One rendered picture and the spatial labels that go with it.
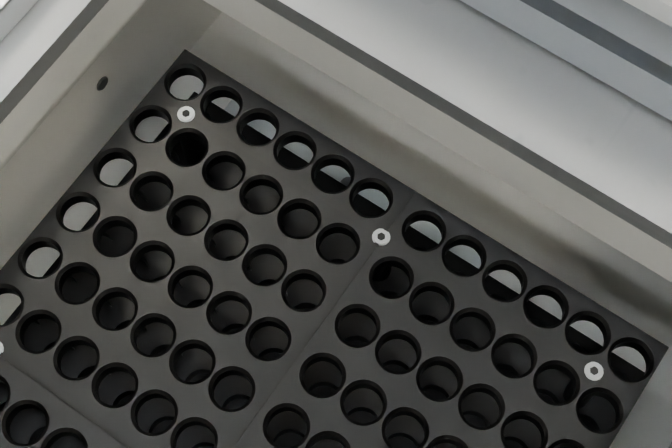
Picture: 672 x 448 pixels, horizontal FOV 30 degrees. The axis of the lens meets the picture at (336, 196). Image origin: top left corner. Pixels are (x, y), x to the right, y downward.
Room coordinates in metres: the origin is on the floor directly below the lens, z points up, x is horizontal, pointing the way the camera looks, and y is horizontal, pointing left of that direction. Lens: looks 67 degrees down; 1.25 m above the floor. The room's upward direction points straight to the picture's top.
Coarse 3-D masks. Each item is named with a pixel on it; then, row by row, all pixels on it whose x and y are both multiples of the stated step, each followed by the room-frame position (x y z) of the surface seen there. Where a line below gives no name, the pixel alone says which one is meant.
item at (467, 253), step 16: (256, 128) 0.20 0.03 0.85; (272, 128) 0.20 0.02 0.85; (288, 144) 0.19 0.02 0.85; (304, 144) 0.19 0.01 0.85; (336, 176) 0.18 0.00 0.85; (368, 192) 0.17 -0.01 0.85; (384, 208) 0.17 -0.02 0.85; (416, 224) 0.16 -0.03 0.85; (432, 224) 0.16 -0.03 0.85; (464, 256) 0.15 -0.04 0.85
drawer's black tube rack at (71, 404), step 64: (128, 128) 0.17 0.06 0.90; (192, 128) 0.17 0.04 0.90; (128, 192) 0.15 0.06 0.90; (192, 192) 0.15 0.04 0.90; (256, 192) 0.16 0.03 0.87; (64, 256) 0.13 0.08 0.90; (128, 256) 0.13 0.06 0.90; (192, 256) 0.13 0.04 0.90; (256, 256) 0.13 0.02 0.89; (320, 256) 0.13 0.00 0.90; (384, 256) 0.13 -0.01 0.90; (448, 256) 0.14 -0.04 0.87; (64, 320) 0.11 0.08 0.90; (128, 320) 0.12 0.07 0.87; (192, 320) 0.11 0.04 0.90; (256, 320) 0.11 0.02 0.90; (320, 320) 0.11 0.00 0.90; (384, 320) 0.11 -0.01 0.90; (448, 320) 0.11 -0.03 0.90; (512, 320) 0.11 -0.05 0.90; (0, 384) 0.10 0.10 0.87; (64, 384) 0.09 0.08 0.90; (128, 384) 0.10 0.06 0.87; (192, 384) 0.09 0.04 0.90; (256, 384) 0.09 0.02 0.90; (320, 384) 0.10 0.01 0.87; (384, 384) 0.09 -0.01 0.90; (448, 384) 0.10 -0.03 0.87; (512, 384) 0.09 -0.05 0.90; (576, 384) 0.09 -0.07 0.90
